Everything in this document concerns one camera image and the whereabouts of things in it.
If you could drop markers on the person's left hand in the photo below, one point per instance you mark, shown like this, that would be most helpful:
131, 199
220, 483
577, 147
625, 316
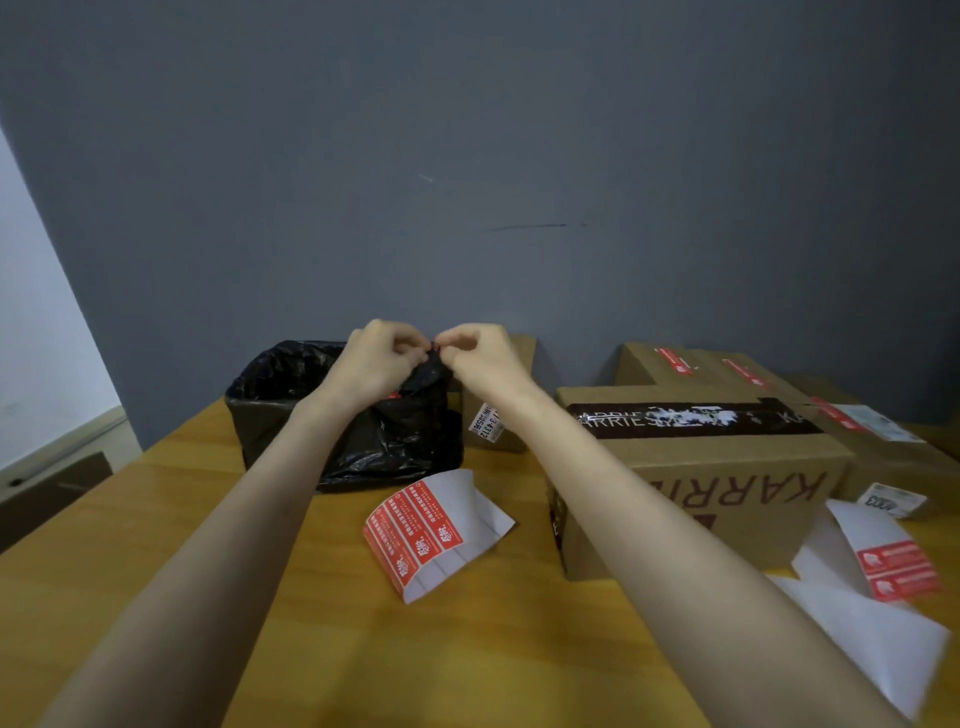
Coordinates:
367, 367

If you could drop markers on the white end label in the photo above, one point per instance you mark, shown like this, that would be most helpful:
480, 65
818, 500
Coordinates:
892, 500

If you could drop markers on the white barcode label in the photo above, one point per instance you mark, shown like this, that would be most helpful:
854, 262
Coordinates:
881, 424

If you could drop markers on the red sticker label strip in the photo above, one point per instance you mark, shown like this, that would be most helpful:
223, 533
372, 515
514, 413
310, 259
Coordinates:
480, 510

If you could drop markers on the person's right hand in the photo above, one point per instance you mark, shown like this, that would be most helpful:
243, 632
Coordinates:
487, 364

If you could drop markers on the small brown cardboard box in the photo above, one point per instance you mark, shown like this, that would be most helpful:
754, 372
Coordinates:
521, 352
780, 386
637, 367

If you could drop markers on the black plastic trash bag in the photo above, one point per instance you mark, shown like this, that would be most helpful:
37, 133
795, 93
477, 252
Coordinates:
390, 450

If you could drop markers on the white backing paper strip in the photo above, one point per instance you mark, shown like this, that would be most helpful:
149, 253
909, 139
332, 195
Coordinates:
877, 637

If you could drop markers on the long brown cardboard box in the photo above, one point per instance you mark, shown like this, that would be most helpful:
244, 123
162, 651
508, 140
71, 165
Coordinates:
900, 465

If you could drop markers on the person's right forearm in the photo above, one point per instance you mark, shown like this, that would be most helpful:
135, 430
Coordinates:
690, 600

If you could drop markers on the white printed price label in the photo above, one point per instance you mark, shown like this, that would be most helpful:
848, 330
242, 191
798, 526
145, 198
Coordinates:
486, 422

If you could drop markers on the person's left forearm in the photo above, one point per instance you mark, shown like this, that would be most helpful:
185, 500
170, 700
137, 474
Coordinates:
195, 592

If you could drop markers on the box with black tape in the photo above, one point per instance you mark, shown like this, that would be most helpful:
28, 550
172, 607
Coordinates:
750, 465

